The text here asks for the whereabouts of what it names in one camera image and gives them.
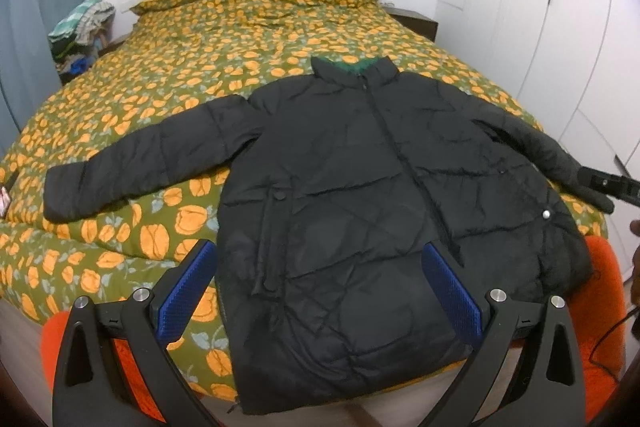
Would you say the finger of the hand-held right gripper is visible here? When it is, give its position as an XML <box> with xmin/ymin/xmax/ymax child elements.
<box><xmin>577</xmin><ymin>165</ymin><xmax>620</xmax><ymax>196</ymax></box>

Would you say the black cable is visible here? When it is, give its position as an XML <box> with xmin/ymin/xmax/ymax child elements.
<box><xmin>589</xmin><ymin>304</ymin><xmax>640</xmax><ymax>379</ymax></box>

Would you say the green orange-print quilt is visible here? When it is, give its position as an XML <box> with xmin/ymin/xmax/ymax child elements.
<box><xmin>0</xmin><ymin>0</ymin><xmax>608</xmax><ymax>400</ymax></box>

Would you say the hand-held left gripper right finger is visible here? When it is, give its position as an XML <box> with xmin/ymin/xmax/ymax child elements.
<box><xmin>422</xmin><ymin>242</ymin><xmax>586</xmax><ymax>427</ymax></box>

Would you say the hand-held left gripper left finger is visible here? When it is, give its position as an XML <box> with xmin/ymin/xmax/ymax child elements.
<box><xmin>52</xmin><ymin>239</ymin><xmax>218</xmax><ymax>427</ymax></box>

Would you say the pink quilt tag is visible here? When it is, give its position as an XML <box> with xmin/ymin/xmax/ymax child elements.
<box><xmin>0</xmin><ymin>179</ymin><xmax>16</xmax><ymax>221</ymax></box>

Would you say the blue-grey curtain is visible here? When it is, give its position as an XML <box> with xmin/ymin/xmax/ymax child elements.
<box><xmin>0</xmin><ymin>0</ymin><xmax>92</xmax><ymax>132</ymax></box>

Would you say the black puffer jacket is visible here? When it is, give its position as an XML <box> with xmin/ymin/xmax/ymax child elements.
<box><xmin>42</xmin><ymin>55</ymin><xmax>615</xmax><ymax>414</ymax></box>

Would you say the pile of clothes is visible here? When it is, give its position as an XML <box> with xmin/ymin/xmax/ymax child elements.
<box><xmin>48</xmin><ymin>0</ymin><xmax>117</xmax><ymax>75</ymax></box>

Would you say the white wardrobe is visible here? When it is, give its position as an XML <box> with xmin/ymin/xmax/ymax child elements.
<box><xmin>435</xmin><ymin>0</ymin><xmax>640</xmax><ymax>188</ymax></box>

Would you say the beige bed base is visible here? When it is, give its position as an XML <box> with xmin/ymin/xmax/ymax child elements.
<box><xmin>0</xmin><ymin>292</ymin><xmax>531</xmax><ymax>427</ymax></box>

